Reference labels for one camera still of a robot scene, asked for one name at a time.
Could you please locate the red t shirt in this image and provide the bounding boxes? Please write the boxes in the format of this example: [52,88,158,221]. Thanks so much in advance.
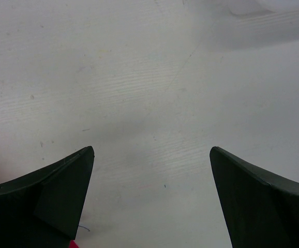
[68,240,80,248]

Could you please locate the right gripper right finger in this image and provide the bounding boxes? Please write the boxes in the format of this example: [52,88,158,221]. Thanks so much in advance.
[210,147,299,247]

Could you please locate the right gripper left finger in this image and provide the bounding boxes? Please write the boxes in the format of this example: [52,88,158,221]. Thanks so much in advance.
[0,146,95,247]

